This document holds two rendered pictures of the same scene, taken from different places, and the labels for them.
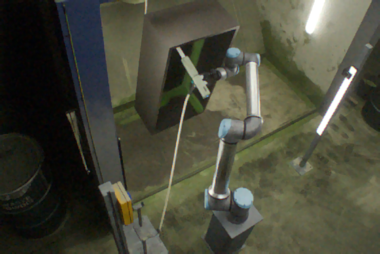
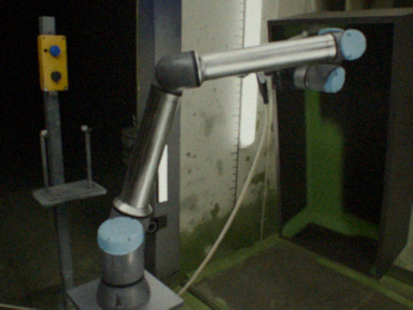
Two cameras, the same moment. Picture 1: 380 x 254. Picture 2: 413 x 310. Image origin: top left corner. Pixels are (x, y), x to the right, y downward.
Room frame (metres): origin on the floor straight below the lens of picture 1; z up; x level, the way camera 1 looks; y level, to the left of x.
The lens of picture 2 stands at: (1.29, -1.59, 1.46)
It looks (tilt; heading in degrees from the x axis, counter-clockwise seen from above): 15 degrees down; 85
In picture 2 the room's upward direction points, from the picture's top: 1 degrees clockwise
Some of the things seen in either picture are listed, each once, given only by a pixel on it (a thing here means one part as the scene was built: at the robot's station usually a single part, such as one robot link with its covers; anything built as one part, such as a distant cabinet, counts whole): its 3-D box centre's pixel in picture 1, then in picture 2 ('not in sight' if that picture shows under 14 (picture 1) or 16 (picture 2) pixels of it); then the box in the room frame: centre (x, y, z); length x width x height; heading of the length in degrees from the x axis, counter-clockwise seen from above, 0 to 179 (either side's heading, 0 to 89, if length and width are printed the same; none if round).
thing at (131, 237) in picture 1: (142, 241); (68, 192); (0.78, 0.20, 0.78); 0.31 x 0.23 x 0.01; 36
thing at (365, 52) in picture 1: (329, 117); not in sight; (2.07, -1.33, 0.82); 0.05 x 0.05 x 1.64; 36
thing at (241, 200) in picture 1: (240, 201); (121, 248); (1.13, -0.45, 0.83); 0.17 x 0.15 x 0.18; 90
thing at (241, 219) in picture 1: (237, 210); (123, 284); (1.13, -0.46, 0.69); 0.19 x 0.19 x 0.10
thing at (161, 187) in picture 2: (121, 165); (161, 147); (1.25, 0.42, 0.96); 0.06 x 0.02 x 0.63; 36
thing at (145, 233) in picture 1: (144, 230); (67, 161); (0.79, 0.19, 0.95); 0.26 x 0.15 x 0.32; 36
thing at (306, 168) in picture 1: (301, 165); not in sight; (2.07, -1.33, 0.01); 0.20 x 0.20 x 0.01; 36
